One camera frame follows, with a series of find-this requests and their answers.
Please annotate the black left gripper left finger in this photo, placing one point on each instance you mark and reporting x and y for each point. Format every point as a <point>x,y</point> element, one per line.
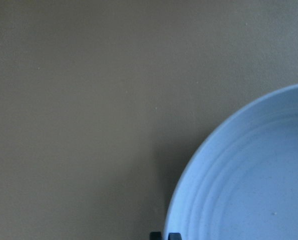
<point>156,235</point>

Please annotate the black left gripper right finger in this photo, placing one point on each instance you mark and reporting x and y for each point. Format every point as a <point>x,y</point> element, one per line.
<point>174,236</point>

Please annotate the blue round plate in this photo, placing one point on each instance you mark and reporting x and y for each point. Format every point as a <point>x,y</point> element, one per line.
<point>242,182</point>

